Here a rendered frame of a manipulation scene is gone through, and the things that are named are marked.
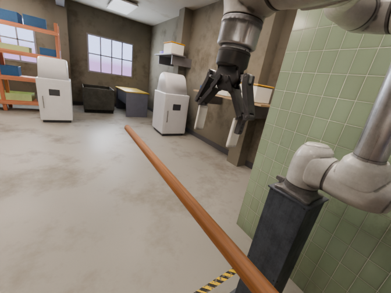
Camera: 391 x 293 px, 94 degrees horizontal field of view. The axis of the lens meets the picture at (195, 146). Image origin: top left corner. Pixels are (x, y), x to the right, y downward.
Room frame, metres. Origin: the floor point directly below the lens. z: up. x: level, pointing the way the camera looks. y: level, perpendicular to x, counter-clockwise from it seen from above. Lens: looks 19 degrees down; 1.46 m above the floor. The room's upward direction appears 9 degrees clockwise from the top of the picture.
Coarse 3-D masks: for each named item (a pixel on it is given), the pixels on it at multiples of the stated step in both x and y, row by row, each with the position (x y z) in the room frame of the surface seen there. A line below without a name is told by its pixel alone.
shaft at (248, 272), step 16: (128, 128) 0.85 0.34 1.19; (144, 144) 0.67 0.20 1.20; (160, 160) 0.54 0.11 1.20; (176, 192) 0.39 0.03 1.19; (192, 208) 0.34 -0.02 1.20; (208, 224) 0.29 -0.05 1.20; (224, 240) 0.26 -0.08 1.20; (224, 256) 0.24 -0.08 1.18; (240, 256) 0.23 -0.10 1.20; (240, 272) 0.21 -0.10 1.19; (256, 272) 0.20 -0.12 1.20; (256, 288) 0.18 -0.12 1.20; (272, 288) 0.18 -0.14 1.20
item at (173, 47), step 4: (164, 44) 5.51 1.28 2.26; (168, 44) 5.31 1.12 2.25; (172, 44) 5.18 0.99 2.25; (176, 44) 5.25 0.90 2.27; (180, 44) 5.32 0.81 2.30; (164, 48) 5.49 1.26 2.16; (168, 48) 5.29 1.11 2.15; (172, 48) 5.19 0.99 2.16; (176, 48) 5.26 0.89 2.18; (180, 48) 5.33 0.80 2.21; (164, 52) 5.48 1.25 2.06; (168, 52) 5.28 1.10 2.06; (172, 52) 5.20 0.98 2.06; (176, 52) 5.27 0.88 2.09; (180, 52) 5.34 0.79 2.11
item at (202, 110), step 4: (200, 108) 0.52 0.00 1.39; (204, 108) 0.53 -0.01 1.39; (200, 112) 0.52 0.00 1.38; (204, 112) 0.53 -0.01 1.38; (200, 116) 0.52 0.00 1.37; (204, 116) 0.53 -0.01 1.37; (196, 120) 0.52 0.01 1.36; (200, 120) 0.52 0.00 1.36; (204, 120) 0.53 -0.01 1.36; (196, 124) 0.52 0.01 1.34; (200, 124) 0.52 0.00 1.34; (196, 128) 0.52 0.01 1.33; (200, 128) 0.53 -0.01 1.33
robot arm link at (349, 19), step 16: (272, 0) 0.39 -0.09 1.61; (288, 0) 0.37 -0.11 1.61; (304, 0) 0.35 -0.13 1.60; (320, 0) 0.34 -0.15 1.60; (336, 0) 0.34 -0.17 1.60; (352, 0) 0.38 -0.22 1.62; (368, 0) 0.68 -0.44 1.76; (336, 16) 0.62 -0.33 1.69; (352, 16) 0.67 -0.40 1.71; (368, 16) 0.69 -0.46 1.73
